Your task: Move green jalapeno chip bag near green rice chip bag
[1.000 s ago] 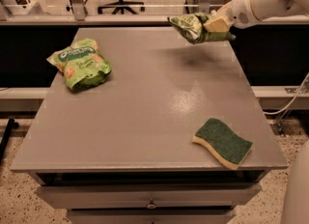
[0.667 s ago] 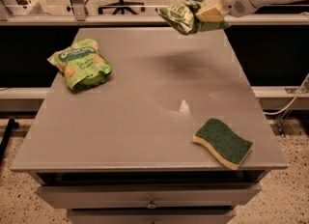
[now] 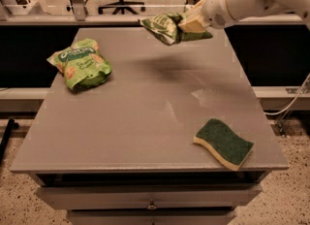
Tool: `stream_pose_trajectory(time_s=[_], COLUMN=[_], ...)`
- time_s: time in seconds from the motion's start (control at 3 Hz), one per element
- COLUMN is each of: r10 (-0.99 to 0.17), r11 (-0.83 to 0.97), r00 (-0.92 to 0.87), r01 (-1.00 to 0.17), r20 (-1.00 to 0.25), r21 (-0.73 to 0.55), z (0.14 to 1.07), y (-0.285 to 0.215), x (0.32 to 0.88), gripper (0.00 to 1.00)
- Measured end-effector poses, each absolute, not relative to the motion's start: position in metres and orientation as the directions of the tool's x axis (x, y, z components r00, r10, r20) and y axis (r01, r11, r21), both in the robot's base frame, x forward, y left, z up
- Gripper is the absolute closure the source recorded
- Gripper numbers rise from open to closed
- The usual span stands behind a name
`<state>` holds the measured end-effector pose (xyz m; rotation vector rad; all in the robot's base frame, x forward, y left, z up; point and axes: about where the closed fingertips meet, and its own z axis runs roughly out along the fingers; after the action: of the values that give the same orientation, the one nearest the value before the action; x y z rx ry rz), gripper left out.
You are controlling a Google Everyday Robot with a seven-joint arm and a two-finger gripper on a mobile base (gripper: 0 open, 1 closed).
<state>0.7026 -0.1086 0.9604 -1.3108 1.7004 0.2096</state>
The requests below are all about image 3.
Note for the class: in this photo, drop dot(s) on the green and yellow sponge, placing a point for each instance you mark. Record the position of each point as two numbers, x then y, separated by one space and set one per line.
224 145

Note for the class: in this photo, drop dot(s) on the green jalapeno chip bag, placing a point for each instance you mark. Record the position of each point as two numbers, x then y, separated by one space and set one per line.
165 28

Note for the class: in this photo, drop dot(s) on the grey lower drawer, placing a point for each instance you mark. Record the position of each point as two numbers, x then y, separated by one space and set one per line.
152 217

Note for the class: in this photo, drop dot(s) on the metal drawer knob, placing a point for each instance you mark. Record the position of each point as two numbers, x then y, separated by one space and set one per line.
151 206

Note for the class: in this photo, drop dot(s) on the green rice chip bag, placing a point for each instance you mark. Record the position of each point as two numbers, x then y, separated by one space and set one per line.
81 64

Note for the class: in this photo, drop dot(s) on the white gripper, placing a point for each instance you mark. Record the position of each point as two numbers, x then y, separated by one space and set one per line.
215 9

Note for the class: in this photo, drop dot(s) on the grey upper drawer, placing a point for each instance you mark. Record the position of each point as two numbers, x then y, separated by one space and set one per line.
138 197

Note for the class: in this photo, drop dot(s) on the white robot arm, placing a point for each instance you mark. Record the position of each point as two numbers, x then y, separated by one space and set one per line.
257 8

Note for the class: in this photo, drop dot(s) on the grey drawer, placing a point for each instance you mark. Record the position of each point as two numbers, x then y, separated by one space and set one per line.
152 217
138 197

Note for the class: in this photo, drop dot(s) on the black pole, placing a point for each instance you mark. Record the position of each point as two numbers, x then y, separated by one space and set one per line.
11 125

